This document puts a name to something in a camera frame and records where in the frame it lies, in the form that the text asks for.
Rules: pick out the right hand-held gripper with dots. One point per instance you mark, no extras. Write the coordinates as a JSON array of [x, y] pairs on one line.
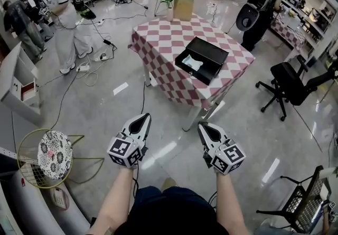
[[227, 158]]

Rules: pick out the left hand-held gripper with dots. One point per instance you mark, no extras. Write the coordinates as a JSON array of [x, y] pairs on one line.
[[122, 150]]

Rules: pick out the white and blue plastic packet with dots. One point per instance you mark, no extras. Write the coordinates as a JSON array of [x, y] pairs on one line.
[[193, 63]]

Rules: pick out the black box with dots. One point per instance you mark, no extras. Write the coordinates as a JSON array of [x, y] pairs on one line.
[[208, 57]]

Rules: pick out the person's right forearm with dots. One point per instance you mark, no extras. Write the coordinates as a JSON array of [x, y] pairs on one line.
[[229, 202]]

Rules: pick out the person's left forearm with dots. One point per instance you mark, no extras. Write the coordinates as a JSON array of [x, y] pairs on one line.
[[116, 197]]

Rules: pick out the brown cardboard box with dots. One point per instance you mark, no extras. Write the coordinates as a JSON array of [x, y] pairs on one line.
[[183, 8]]

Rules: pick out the person's shoe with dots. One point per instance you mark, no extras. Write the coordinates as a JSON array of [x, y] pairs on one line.
[[169, 183]]

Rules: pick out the white power strip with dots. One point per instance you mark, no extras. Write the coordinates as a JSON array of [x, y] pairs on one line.
[[83, 67], [101, 57]]

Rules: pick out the person's dark blue trousers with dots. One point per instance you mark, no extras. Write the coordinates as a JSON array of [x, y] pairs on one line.
[[171, 210]]

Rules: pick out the red white checked tablecloth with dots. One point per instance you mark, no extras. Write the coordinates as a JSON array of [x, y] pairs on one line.
[[163, 43]]

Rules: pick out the black power adapter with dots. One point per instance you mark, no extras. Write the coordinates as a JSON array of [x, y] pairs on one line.
[[107, 42]]

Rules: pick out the black office chair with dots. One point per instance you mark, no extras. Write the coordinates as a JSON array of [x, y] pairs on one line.
[[290, 80]]

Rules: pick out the white keypad telephone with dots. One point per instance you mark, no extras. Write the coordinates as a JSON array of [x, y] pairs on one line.
[[59, 198]]

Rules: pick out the black mesh chair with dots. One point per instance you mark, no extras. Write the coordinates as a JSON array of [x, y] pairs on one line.
[[306, 202]]

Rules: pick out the small checked cloth table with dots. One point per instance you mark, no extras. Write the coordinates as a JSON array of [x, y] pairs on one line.
[[286, 32]]

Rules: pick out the white drawer cabinet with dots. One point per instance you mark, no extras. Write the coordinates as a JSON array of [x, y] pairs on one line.
[[16, 80]]

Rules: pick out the white shelf rack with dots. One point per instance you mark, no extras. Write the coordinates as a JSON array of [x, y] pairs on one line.
[[309, 14]]

